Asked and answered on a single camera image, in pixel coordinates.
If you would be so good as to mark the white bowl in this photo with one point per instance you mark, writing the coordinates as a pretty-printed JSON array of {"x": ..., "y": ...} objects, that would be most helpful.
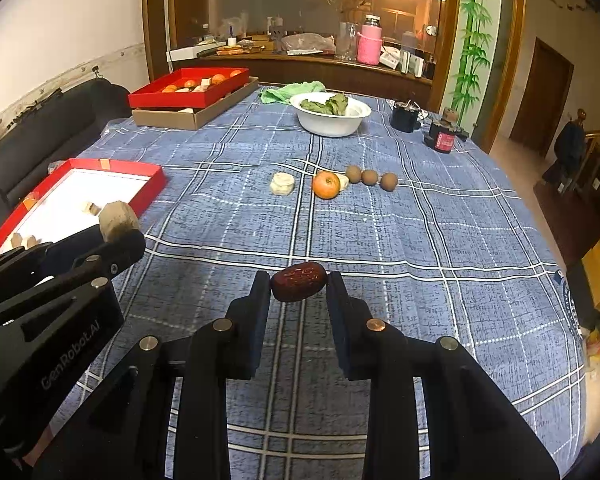
[{"x": 330, "y": 125}]

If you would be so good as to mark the dark hanging jacket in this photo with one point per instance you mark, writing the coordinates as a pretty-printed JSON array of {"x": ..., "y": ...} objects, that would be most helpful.
[{"x": 567, "y": 147}]

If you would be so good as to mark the filled red box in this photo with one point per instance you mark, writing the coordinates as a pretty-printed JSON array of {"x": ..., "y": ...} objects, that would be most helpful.
[{"x": 160, "y": 99}]

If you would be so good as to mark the white flat box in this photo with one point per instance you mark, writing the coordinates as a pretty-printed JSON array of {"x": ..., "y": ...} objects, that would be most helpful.
[{"x": 187, "y": 51}]

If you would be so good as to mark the brown kiwi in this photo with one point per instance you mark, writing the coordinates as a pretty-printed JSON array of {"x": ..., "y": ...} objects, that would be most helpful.
[
  {"x": 369, "y": 178},
  {"x": 389, "y": 182},
  {"x": 353, "y": 174}
]

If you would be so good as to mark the red date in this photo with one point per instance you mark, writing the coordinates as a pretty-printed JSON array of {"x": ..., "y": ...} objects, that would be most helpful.
[{"x": 298, "y": 282}]

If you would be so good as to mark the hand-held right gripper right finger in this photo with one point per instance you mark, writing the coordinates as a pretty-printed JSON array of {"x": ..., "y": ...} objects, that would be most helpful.
[{"x": 337, "y": 320}]

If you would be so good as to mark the pink thermos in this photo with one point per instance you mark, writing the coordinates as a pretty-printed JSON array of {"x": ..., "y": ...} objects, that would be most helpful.
[{"x": 370, "y": 42}]

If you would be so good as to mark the blue plaid tablecloth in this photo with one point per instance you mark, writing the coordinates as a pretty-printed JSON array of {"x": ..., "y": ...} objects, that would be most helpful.
[{"x": 380, "y": 260}]

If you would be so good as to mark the brown cardboard box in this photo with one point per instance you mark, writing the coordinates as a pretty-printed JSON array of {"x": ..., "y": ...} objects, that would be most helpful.
[{"x": 180, "y": 120}]

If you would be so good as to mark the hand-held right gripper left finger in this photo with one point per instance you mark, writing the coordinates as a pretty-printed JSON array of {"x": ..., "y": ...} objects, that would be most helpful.
[{"x": 261, "y": 320}]

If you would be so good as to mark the black cup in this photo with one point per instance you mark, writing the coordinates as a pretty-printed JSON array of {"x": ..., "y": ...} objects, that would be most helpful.
[{"x": 405, "y": 119}]

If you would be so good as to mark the wooden door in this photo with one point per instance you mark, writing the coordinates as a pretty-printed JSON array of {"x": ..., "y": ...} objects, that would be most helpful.
[{"x": 542, "y": 105}]

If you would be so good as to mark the red box lid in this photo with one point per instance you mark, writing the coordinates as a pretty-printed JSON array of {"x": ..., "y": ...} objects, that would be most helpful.
[{"x": 80, "y": 185}]

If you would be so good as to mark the glass pitcher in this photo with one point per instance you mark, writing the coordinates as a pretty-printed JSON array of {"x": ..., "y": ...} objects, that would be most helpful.
[{"x": 346, "y": 42}]

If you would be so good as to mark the orange flat packet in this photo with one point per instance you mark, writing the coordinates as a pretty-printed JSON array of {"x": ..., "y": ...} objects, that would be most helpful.
[{"x": 234, "y": 50}]

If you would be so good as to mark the wooden framed glass partition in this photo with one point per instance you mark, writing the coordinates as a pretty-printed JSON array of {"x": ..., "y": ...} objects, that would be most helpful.
[{"x": 155, "y": 20}]

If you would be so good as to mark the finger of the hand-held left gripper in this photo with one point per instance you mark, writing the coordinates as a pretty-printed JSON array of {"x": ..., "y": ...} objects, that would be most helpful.
[
  {"x": 55, "y": 255},
  {"x": 122, "y": 250}
]

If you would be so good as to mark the bamboo wall painting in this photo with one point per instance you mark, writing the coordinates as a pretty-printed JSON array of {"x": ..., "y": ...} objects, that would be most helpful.
[{"x": 472, "y": 35}]

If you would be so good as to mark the clear bag with papers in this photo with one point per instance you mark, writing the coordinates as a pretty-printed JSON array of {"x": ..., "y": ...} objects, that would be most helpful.
[{"x": 307, "y": 44}]

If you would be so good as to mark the green cloth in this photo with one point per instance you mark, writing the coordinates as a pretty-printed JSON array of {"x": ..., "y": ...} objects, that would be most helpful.
[{"x": 285, "y": 92}]

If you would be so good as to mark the green leaves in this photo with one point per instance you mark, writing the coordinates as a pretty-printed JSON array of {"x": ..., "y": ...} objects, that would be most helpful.
[{"x": 325, "y": 105}]

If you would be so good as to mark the white carton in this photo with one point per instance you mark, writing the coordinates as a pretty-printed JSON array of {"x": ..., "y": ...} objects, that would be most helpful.
[{"x": 412, "y": 64}]

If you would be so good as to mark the dark bottle with red label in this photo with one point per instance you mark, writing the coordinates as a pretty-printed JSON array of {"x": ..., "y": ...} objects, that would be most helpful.
[{"x": 441, "y": 140}]

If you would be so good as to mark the black sofa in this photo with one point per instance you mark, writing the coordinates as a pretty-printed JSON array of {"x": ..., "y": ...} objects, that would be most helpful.
[{"x": 40, "y": 130}]

